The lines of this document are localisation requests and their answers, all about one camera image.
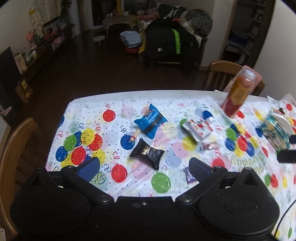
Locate orange juice bottle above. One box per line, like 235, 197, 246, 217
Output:
221, 76, 251, 118

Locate purple candy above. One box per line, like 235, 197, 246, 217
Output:
184, 167, 197, 184

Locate wooden chair left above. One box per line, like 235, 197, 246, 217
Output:
1, 118, 38, 235

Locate blue snack packet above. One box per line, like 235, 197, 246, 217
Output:
134, 104, 167, 140

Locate white red drink pouch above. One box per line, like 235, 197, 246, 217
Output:
181, 117, 213, 143

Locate wooden chair with pink cloth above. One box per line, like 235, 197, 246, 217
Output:
203, 60, 265, 96

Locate small white stool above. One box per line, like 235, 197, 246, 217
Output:
93, 35, 105, 46

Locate dark tv sideboard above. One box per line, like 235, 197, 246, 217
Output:
1, 25, 72, 110

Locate black backpack green stripe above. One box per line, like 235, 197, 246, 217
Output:
142, 18, 199, 69

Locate small brown transparent snack bar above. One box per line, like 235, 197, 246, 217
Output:
199, 142, 220, 152

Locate black snack packet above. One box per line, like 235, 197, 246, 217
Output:
130, 138, 165, 171

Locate teal tissue pack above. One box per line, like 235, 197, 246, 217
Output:
259, 108, 295, 152

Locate balloon birthday tablecloth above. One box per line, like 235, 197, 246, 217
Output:
46, 95, 295, 240

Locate folded blue grey clothes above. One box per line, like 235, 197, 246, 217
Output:
120, 31, 142, 48

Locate black cable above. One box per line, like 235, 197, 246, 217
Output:
272, 199, 296, 237

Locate small sausage stick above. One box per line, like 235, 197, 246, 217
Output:
130, 128, 141, 142

